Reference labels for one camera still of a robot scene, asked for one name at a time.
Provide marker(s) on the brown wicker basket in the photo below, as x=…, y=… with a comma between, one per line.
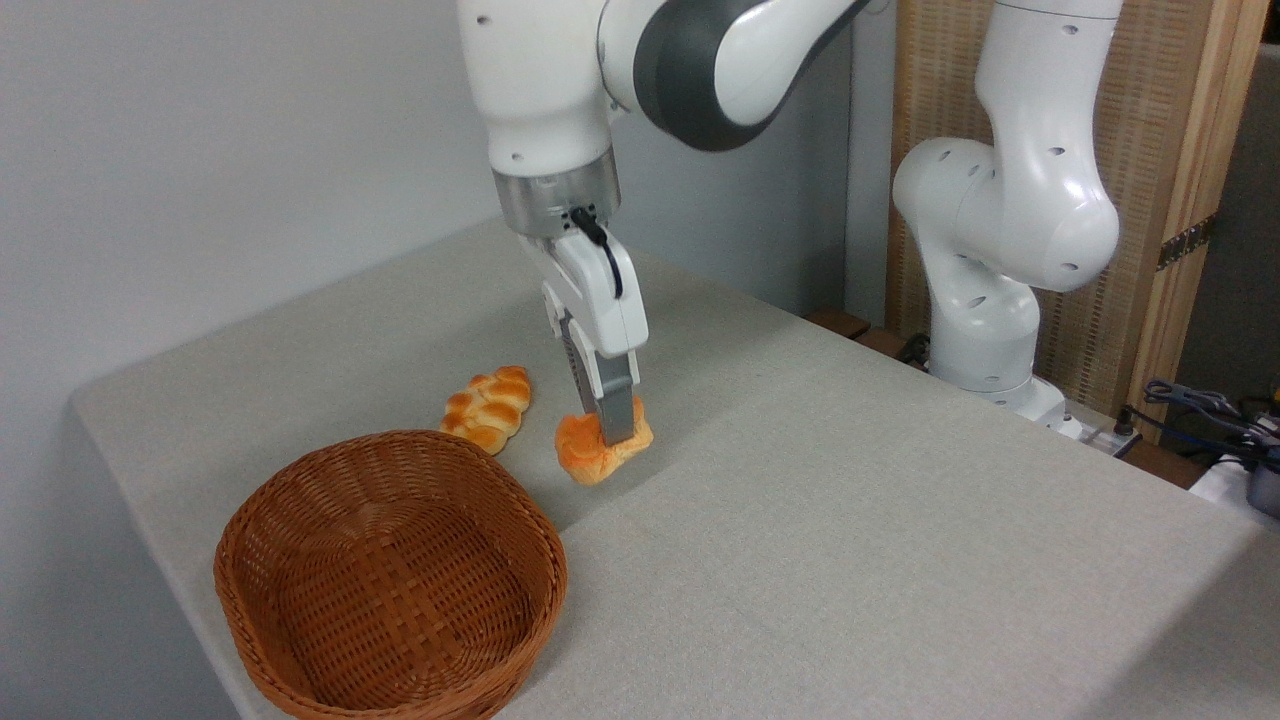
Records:
x=380, y=570

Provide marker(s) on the round knotted bread roll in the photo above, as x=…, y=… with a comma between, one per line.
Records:
x=585, y=455

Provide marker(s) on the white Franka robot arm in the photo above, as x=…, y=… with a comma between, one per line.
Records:
x=540, y=90

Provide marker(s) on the metal screen hinge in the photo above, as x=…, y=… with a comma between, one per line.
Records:
x=1187, y=242

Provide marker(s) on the long braided bread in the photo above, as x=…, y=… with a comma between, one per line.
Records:
x=488, y=408

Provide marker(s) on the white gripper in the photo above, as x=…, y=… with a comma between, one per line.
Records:
x=595, y=290

